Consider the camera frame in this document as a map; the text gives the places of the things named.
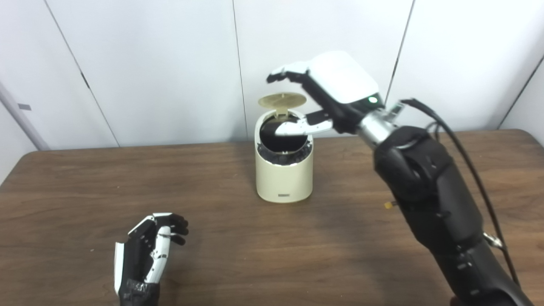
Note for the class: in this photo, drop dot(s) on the black bin liner bag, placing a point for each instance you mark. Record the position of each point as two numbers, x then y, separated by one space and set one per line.
280 144

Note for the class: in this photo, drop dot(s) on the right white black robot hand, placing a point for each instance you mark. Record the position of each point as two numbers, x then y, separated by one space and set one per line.
340 76

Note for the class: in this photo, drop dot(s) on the grey partition post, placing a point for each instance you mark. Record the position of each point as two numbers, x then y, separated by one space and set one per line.
23 123

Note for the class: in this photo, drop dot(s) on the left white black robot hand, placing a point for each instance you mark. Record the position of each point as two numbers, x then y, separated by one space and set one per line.
134 263

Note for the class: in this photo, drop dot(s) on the small grey post label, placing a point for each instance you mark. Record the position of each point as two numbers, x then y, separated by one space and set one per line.
24 107

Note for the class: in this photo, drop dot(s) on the cream-colored round bin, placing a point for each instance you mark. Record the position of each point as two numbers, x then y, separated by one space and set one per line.
284 180

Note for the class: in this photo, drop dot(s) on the cream round bin lid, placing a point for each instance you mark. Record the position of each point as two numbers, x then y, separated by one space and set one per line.
282 100

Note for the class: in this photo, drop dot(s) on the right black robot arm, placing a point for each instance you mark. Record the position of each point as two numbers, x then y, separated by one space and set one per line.
433 195

